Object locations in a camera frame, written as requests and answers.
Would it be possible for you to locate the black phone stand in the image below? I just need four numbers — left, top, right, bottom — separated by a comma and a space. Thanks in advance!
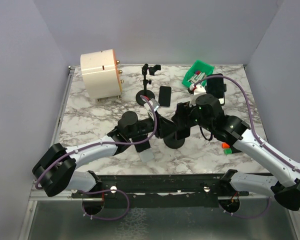
163, 133, 185, 150
135, 63, 162, 106

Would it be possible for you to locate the black mounting rail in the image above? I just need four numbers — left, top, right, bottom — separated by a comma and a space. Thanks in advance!
71, 173, 236, 209

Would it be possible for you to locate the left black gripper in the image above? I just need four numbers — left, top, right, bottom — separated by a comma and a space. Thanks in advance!
128, 110, 179, 139

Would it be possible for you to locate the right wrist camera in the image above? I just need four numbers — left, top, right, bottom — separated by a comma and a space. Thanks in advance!
188, 83, 207, 107

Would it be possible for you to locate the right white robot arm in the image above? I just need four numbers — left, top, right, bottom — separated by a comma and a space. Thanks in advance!
172, 94, 300, 211

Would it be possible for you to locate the silver edged black phone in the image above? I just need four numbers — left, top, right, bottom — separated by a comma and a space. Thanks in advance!
158, 86, 172, 108

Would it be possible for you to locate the silver flat phone stand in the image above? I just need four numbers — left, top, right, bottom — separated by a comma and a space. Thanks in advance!
138, 148, 155, 163

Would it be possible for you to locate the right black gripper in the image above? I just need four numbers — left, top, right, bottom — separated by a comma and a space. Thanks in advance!
172, 100, 214, 132

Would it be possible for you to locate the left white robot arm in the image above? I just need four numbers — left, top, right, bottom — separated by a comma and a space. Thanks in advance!
32, 111, 177, 198

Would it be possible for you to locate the green plastic bin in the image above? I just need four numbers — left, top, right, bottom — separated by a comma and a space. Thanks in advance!
182, 60, 215, 88

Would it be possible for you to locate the black phone on silver stand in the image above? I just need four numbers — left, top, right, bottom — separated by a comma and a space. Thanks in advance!
131, 135, 151, 153

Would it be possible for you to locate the green capped marker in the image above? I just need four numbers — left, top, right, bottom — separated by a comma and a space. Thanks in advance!
223, 148, 233, 155

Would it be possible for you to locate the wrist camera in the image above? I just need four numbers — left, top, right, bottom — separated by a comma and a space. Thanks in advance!
141, 95, 160, 113
188, 83, 207, 107

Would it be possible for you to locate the cream cylindrical box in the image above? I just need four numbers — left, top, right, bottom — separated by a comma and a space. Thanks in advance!
80, 49, 123, 100

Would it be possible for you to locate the orange capped marker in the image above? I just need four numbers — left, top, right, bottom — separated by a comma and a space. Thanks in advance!
221, 143, 230, 149

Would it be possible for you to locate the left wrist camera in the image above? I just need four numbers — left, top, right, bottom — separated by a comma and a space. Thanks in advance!
141, 95, 160, 113

